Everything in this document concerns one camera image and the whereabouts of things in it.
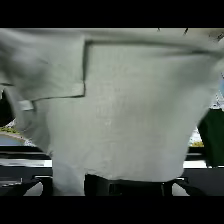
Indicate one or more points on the pale grey shirt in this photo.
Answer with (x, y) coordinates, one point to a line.
(126, 110)

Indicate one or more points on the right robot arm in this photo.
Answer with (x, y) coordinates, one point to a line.
(180, 191)

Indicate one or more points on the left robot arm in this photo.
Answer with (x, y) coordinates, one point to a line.
(33, 190)

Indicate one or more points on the dark green garment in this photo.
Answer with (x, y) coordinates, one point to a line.
(213, 140)

